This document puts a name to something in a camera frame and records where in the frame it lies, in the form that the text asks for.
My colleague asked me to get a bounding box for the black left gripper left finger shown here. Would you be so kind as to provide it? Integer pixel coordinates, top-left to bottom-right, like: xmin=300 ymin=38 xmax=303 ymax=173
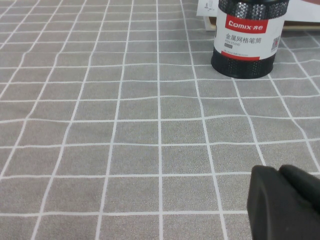
xmin=246 ymin=164 xmax=320 ymax=240

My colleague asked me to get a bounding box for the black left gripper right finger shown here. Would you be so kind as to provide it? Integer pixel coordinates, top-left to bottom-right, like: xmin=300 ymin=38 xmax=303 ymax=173
xmin=278 ymin=163 xmax=320 ymax=215

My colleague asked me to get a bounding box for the black mesh pen holder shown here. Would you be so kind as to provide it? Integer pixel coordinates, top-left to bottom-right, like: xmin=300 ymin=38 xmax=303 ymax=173
xmin=210 ymin=0 xmax=291 ymax=80

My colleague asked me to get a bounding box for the grey grid tablecloth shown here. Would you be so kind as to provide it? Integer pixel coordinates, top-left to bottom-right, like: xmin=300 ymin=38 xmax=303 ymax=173
xmin=0 ymin=0 xmax=320 ymax=240

